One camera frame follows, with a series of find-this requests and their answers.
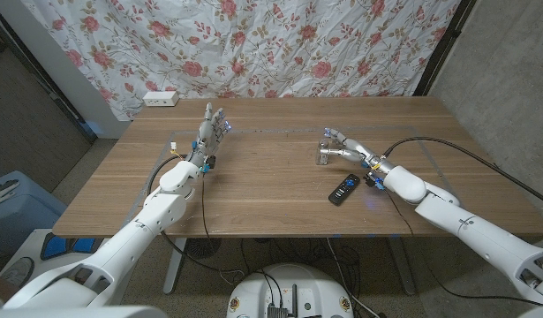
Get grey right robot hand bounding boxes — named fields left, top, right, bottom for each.
left=318, top=126, right=394, bottom=178

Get black TV remote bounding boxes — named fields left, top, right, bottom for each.
left=328, top=173, right=361, bottom=207

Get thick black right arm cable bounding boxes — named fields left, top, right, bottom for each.
left=381, top=135, right=543, bottom=208

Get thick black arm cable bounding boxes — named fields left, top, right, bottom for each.
left=146, top=154, right=245, bottom=275
left=381, top=135, right=543, bottom=208

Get grey table leg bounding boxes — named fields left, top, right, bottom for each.
left=388, top=236, right=417, bottom=296

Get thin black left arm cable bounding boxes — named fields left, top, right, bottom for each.
left=200, top=172, right=226, bottom=269

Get black round floor disc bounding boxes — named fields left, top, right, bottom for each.
left=185, top=237, right=222, bottom=260

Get white and blue floor box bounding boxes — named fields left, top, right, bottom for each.
left=0, top=228, right=105, bottom=288

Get blue plastic storage bin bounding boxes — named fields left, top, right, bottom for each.
left=0, top=170, right=68, bottom=251

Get clear glass salt shaker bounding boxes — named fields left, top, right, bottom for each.
left=315, top=138, right=332, bottom=166

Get white clips on bin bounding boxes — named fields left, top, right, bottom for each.
left=0, top=178, right=21, bottom=209

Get black backdrop stand pole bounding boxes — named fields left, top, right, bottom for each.
left=412, top=0, right=478, bottom=97

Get black floor cable tangle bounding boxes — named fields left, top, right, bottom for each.
left=239, top=237, right=363, bottom=310

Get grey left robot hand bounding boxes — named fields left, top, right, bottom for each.
left=185, top=102, right=233, bottom=174

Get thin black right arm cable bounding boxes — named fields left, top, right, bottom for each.
left=384, top=187, right=543, bottom=307

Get white table leg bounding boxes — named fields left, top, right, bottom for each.
left=162, top=237, right=188, bottom=295

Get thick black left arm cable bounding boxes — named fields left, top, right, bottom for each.
left=146, top=154, right=245, bottom=275

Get white robot torso base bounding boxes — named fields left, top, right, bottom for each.
left=226, top=263, right=355, bottom=318

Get white power strip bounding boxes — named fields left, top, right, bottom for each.
left=142, top=90, right=180, bottom=108

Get floral rose backdrop cloth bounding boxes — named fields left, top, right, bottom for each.
left=21, top=0, right=462, bottom=121

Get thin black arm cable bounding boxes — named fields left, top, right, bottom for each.
left=200, top=172, right=226, bottom=269
left=384, top=187, right=543, bottom=307

